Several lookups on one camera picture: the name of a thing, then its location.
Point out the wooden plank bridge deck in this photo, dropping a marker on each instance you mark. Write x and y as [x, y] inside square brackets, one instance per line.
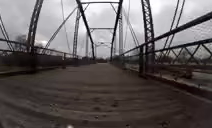
[104, 93]

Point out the dark metal bridge railing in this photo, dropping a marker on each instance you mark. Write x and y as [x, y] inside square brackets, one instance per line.
[47, 60]
[141, 61]

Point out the robot's own part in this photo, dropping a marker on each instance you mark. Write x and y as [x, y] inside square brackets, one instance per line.
[70, 126]

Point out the bare tree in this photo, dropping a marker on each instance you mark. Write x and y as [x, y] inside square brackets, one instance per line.
[21, 40]

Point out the steel bridge truss frame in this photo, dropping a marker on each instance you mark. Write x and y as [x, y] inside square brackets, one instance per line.
[148, 28]

